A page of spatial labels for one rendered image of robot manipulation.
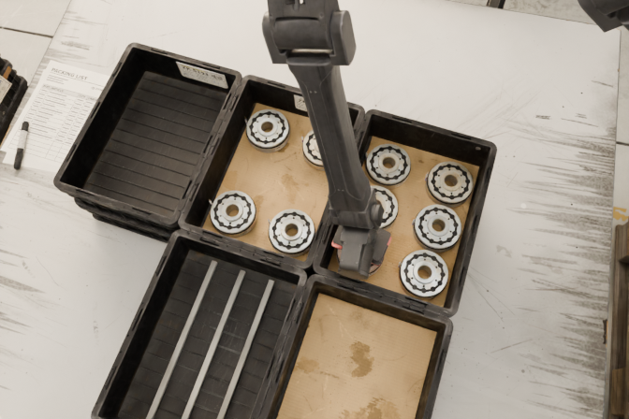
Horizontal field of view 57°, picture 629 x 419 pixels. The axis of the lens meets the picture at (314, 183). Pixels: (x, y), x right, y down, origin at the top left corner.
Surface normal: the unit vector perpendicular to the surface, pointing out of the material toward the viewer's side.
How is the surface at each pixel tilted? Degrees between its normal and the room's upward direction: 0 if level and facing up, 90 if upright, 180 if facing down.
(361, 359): 0
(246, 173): 0
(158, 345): 0
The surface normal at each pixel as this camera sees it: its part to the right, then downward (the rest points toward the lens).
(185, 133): -0.03, -0.38
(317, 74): -0.30, 0.75
